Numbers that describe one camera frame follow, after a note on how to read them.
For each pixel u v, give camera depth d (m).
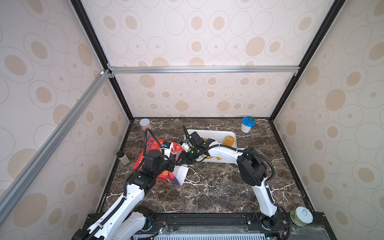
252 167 0.55
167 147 0.67
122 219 0.46
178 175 0.90
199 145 0.74
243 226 0.73
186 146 0.85
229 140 1.02
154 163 0.57
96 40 0.78
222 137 1.07
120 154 0.88
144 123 1.09
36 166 0.49
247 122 1.05
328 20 0.72
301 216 0.71
